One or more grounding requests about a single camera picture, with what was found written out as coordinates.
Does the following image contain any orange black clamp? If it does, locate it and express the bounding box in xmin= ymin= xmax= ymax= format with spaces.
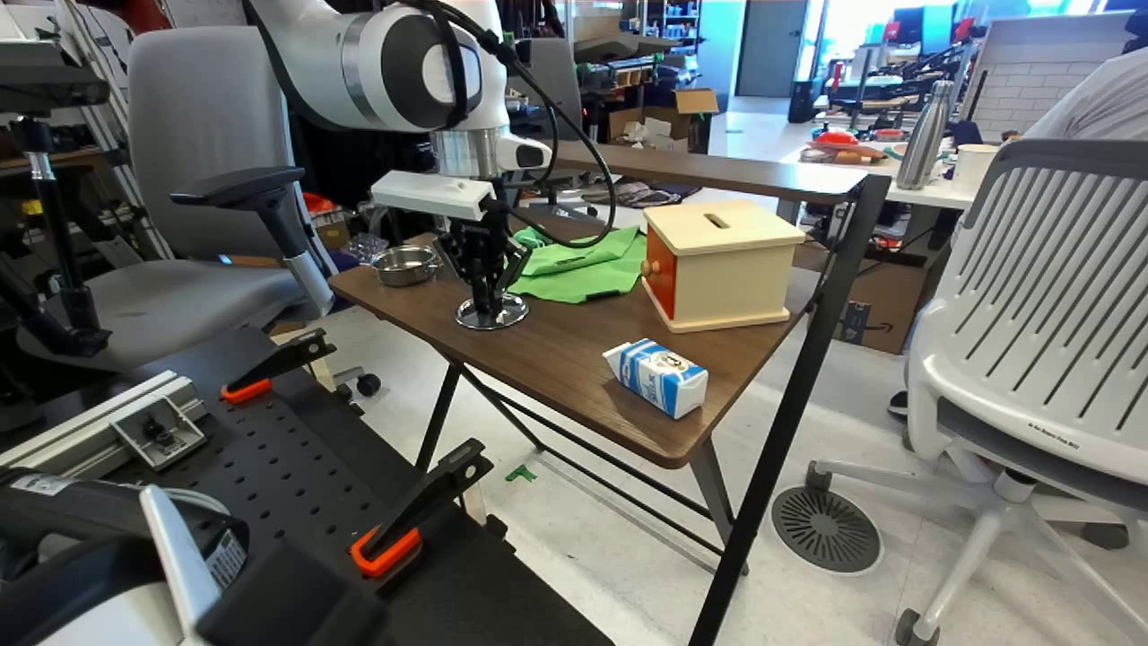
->
xmin=219 ymin=329 xmax=332 ymax=407
xmin=349 ymin=439 xmax=492 ymax=583

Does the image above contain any blue white milk carton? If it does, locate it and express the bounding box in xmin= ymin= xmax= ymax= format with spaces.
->
xmin=602 ymin=336 xmax=706 ymax=419

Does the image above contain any grey office chair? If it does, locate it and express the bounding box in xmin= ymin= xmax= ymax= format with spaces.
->
xmin=16 ymin=26 xmax=332 ymax=372

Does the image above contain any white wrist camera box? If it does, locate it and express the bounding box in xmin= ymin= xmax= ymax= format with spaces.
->
xmin=370 ymin=170 xmax=496 ymax=224

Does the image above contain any brown folding table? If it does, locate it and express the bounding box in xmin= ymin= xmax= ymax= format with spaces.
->
xmin=332 ymin=172 xmax=889 ymax=646

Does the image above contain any green towel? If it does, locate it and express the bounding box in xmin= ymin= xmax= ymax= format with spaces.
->
xmin=508 ymin=229 xmax=647 ymax=304

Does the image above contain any orange black clamp near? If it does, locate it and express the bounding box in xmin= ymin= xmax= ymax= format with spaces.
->
xmin=349 ymin=439 xmax=492 ymax=583

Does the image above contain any white mesh office chair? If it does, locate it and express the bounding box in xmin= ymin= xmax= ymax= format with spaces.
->
xmin=799 ymin=138 xmax=1148 ymax=646

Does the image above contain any silver pot lid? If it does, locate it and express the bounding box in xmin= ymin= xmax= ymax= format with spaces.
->
xmin=454 ymin=296 xmax=529 ymax=329

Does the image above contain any green tape floor marker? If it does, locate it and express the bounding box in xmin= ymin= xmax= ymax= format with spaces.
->
xmin=501 ymin=464 xmax=537 ymax=486

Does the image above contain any wooden box red drawer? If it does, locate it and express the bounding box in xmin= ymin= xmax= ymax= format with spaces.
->
xmin=641 ymin=200 xmax=804 ymax=334

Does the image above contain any seated person white shirt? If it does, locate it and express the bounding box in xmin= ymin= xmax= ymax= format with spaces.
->
xmin=1026 ymin=50 xmax=1148 ymax=140

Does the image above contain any orange black clamp far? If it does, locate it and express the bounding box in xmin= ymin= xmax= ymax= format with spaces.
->
xmin=219 ymin=329 xmax=332 ymax=407

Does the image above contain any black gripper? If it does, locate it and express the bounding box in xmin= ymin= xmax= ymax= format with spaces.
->
xmin=440 ymin=200 xmax=529 ymax=315

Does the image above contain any small silver pot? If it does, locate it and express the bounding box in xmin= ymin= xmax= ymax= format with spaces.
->
xmin=378 ymin=248 xmax=438 ymax=288

